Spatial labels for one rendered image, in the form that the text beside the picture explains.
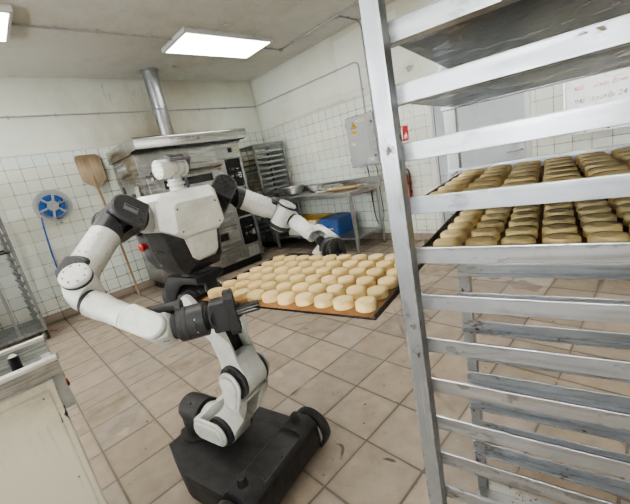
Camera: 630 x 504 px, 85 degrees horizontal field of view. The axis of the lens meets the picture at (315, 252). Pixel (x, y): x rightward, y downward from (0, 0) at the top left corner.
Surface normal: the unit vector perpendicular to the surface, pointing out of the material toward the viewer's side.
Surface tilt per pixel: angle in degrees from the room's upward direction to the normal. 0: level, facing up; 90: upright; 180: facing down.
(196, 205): 91
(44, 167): 90
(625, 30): 90
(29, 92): 90
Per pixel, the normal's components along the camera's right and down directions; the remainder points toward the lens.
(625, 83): -0.70, 0.31
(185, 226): 0.82, 0.00
